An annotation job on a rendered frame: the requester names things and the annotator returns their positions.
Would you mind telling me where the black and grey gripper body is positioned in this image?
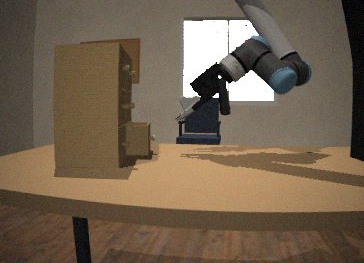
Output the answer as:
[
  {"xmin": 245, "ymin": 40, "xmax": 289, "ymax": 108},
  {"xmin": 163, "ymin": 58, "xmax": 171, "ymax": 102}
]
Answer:
[{"xmin": 189, "ymin": 61, "xmax": 233, "ymax": 102}]

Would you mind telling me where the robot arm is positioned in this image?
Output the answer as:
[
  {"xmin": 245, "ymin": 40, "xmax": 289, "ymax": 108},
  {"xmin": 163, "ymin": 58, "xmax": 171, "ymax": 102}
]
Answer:
[{"xmin": 218, "ymin": 0, "xmax": 312, "ymax": 115}]

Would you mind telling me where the tan wooden chest of drawers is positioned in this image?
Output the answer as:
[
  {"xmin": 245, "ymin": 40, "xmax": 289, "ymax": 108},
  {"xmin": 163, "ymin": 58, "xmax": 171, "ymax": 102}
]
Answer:
[{"xmin": 53, "ymin": 43, "xmax": 132, "ymax": 169}]

